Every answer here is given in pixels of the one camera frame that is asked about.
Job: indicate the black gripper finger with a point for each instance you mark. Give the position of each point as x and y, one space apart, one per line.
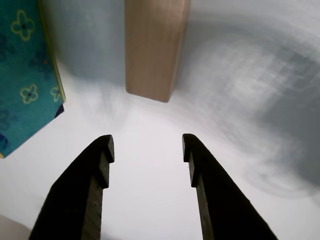
220 200
75 195

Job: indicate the light wooden Jenga block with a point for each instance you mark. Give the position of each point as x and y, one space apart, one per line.
155 50

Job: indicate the floral yellow and teal box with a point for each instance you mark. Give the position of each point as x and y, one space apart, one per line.
25 75

